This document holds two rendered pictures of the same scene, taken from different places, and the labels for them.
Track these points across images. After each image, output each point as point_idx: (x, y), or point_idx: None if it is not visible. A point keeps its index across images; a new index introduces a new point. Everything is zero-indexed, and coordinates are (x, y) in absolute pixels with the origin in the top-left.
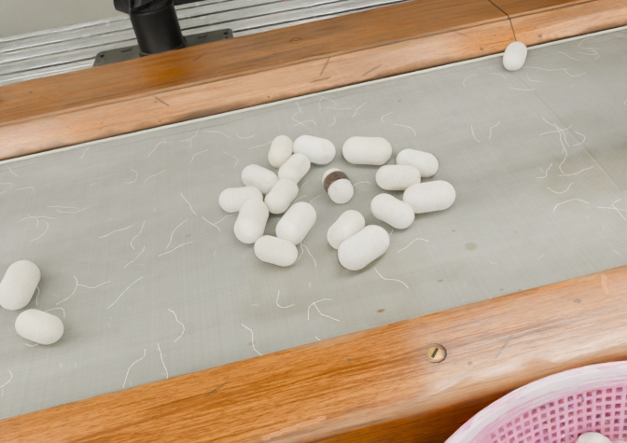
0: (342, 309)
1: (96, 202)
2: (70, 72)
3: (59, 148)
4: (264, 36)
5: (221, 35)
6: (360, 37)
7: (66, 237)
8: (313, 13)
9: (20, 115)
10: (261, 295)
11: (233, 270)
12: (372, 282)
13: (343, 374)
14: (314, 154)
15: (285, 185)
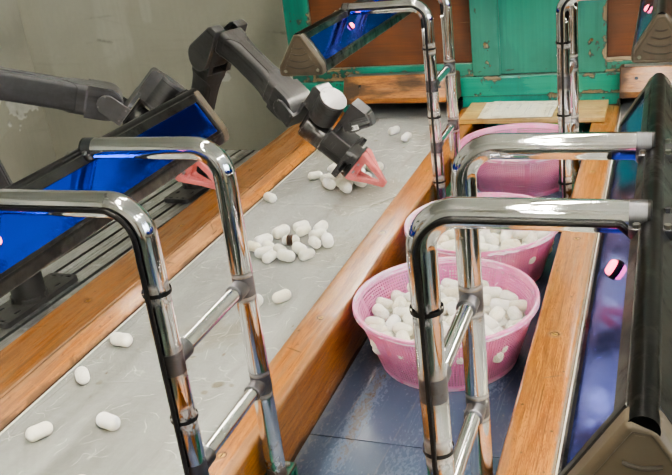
0: (343, 252)
1: (214, 290)
2: (93, 280)
3: None
4: (162, 231)
5: (55, 276)
6: (208, 213)
7: None
8: (83, 250)
9: (117, 293)
10: (319, 263)
11: (301, 266)
12: (339, 246)
13: (373, 243)
14: (268, 238)
15: (279, 244)
